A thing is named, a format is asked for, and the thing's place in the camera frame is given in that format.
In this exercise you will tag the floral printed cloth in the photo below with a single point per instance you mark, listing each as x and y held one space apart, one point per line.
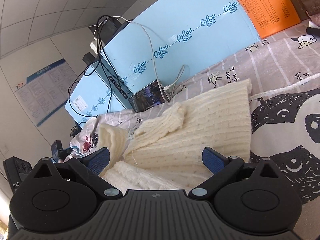
83 140

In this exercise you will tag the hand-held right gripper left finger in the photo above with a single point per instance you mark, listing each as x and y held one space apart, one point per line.
101 160

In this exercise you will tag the black power adapter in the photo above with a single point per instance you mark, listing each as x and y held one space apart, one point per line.
110 27

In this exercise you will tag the white power strip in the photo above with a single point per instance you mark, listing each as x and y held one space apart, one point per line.
93 45

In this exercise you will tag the grey cartoon-print bed sheet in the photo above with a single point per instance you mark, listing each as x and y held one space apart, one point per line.
225 72

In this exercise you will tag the large light blue box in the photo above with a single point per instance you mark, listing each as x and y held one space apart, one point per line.
190 35

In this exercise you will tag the small light blue box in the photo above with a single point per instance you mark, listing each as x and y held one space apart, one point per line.
97 97

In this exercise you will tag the small black box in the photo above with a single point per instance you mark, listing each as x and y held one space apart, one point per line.
88 58

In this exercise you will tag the cream knit sweater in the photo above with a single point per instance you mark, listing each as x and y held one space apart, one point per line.
200 120

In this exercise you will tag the orange printed board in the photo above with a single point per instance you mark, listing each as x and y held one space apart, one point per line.
265 5

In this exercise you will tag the wall poster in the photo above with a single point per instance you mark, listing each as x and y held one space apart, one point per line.
42 90

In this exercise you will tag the brown cardboard box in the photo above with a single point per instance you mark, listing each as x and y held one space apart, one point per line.
301 0

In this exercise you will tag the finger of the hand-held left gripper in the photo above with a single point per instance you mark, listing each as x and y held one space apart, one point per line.
57 151

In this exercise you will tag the smartphone with lit screen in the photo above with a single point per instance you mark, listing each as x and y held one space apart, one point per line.
150 96

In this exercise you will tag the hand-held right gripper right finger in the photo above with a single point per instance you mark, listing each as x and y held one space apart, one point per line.
214 161

